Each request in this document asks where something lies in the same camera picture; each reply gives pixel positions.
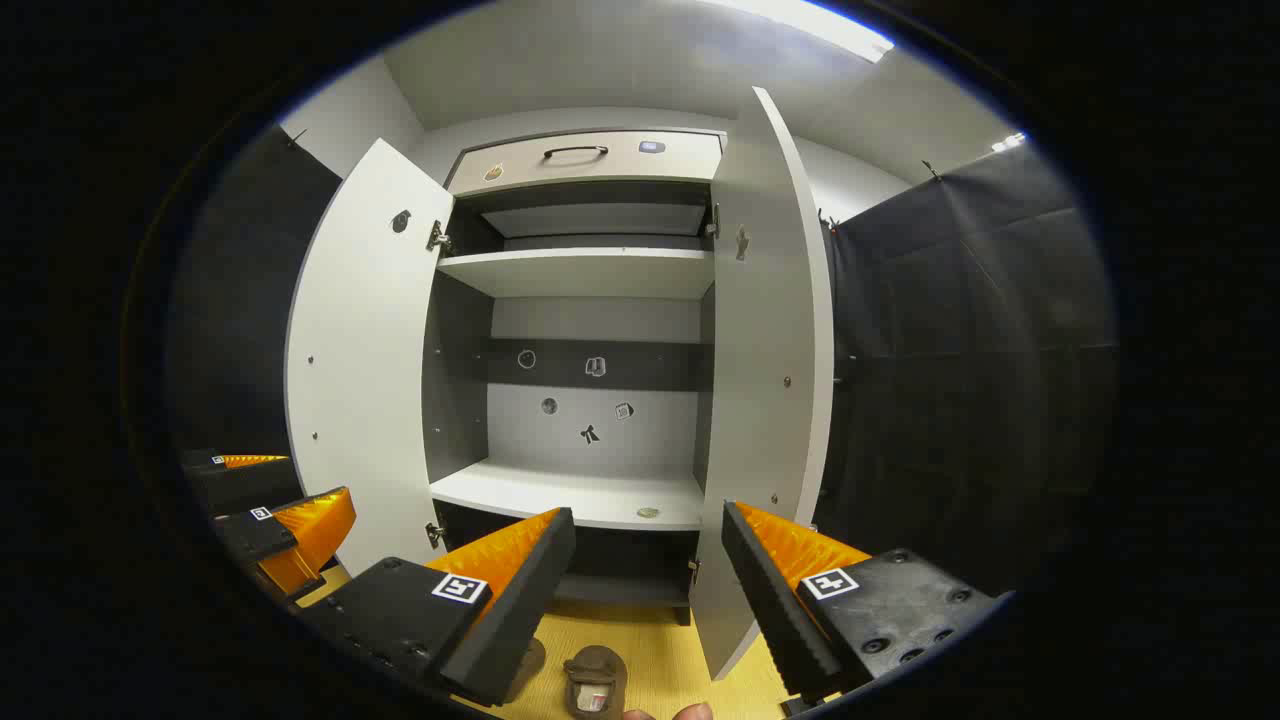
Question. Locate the brown fuzzy shoe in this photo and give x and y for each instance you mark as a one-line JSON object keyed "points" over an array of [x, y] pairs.
{"points": [[595, 665]]}

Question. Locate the metal door hinge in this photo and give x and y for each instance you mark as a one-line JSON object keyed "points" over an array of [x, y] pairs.
{"points": [[713, 222], [438, 238], [434, 535]]}

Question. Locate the black backdrop cloth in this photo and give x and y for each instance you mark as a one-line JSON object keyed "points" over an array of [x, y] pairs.
{"points": [[980, 350]]}

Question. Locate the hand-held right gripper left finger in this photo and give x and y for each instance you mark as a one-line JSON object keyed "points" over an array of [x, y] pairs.
{"points": [[520, 600]]}

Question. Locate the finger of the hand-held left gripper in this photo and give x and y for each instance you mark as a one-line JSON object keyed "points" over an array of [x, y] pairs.
{"points": [[235, 482], [255, 540]]}

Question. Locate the white shoe cabinet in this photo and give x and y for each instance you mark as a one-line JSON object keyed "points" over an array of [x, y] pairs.
{"points": [[590, 440]]}

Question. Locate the white cabinet shelf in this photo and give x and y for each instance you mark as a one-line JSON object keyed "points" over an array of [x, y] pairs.
{"points": [[590, 270], [560, 495]]}

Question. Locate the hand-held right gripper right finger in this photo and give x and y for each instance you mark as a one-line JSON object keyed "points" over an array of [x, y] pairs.
{"points": [[765, 600]]}

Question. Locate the white cabinet door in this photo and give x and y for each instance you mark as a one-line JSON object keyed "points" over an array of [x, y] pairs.
{"points": [[360, 380], [760, 400]]}

